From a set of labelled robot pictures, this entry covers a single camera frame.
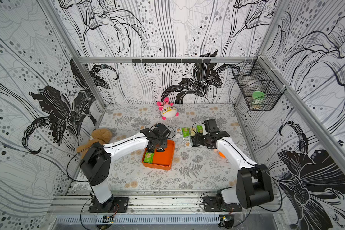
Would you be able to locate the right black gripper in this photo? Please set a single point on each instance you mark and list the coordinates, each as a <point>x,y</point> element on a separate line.
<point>198,141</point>

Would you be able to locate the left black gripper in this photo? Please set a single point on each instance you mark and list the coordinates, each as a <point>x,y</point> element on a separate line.
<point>163,145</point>

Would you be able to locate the dark brown cookie packet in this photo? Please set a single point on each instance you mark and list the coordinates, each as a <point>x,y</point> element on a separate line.
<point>150,150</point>

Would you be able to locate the white cookie packet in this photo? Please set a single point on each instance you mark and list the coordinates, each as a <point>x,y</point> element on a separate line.
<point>187,142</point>
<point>179,133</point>

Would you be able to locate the white back cookie packet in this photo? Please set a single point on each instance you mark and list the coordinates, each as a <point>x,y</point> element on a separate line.
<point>187,142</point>

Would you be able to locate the green cookie packet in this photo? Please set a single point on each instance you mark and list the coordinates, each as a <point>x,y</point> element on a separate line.
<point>185,132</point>
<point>148,158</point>
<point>200,129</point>

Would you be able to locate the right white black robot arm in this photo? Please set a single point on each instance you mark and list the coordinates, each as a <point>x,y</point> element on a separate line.
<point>253,184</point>

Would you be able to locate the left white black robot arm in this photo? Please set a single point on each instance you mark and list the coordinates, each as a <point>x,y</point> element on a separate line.
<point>99,159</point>

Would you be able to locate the orange storage box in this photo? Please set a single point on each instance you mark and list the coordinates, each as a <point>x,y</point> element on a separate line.
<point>162,160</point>

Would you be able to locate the orange striped black-haired plush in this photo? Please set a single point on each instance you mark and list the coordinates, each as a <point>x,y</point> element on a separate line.
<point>219,153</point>

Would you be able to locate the green front cookie packet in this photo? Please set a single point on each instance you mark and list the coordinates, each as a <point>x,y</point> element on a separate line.
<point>148,158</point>

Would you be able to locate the white pink owl plush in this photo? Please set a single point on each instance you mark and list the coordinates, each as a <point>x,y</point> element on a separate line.
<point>167,109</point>

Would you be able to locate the tan teddy bear plush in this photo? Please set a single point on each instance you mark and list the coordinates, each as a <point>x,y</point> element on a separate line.
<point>102,136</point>

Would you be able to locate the green lidded cup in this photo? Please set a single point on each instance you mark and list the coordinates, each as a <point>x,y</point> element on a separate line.
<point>257,99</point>

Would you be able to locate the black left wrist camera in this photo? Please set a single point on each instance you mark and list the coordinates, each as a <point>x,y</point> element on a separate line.
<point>161,130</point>

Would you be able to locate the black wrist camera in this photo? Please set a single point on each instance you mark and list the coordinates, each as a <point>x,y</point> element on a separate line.
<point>161,130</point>
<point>211,126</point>

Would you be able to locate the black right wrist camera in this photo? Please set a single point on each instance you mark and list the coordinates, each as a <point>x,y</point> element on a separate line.
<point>211,126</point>

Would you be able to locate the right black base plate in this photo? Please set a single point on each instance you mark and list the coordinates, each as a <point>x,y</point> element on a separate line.
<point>211,204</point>

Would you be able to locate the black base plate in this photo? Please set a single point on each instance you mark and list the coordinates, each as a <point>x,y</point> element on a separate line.
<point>211,204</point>
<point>114,205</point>

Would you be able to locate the black wire basket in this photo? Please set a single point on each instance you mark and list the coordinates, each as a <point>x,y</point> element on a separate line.
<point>252,76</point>

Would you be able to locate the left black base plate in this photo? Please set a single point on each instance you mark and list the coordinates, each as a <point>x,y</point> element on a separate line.
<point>114,205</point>

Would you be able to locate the horizontal aluminium back rail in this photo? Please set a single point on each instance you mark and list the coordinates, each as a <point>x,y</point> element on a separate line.
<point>145,60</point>

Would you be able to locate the white slotted cable duct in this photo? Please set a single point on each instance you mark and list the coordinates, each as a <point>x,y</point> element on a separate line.
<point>140,219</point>

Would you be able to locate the aluminium corner frame post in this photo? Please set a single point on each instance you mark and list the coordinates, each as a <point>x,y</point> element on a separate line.
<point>46,6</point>

